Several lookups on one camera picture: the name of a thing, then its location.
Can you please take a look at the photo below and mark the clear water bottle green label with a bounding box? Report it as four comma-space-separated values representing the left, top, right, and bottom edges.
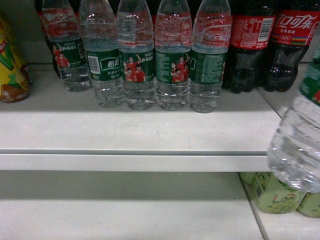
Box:
267, 50, 320, 193

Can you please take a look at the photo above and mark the water bottle behind middle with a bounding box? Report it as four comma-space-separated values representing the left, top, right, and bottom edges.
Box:
154, 0, 192, 111

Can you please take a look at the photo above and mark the water bottle red players label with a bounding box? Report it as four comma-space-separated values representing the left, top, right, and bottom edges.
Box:
117, 0, 156, 111

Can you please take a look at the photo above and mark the white metal shelf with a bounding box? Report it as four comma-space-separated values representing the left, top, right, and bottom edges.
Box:
0, 65, 280, 172

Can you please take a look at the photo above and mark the water bottle text label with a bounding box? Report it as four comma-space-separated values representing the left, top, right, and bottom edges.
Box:
188, 0, 233, 114

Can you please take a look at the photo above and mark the water bottle barcode label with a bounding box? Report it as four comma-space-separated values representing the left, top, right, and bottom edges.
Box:
79, 0, 124, 108

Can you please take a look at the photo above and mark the white right adjacent shelf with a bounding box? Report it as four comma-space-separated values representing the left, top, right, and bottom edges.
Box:
256, 62, 309, 118

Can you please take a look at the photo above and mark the white lower shelf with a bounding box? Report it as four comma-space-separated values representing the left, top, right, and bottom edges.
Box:
0, 172, 271, 240

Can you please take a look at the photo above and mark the water bottle far left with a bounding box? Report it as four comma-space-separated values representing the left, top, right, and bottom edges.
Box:
42, 0, 91, 92

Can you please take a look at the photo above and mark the green juice bottle rear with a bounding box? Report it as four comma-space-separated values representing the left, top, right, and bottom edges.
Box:
239, 171, 257, 186

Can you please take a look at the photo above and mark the cola bottle barcode label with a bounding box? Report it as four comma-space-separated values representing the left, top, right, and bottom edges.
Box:
222, 0, 276, 94

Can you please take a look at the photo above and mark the green grape juice bottle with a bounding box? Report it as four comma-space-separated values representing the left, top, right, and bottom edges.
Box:
250, 172, 306, 214

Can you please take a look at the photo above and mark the yellow lemon tea bottle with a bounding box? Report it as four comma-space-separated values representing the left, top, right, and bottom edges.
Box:
0, 12, 31, 103

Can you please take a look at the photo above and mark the cola bottle red logo label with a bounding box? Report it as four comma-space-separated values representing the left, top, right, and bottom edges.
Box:
259, 0, 320, 92

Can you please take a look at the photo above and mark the green juice bottle right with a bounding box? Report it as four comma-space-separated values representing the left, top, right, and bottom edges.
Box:
297, 192, 320, 218

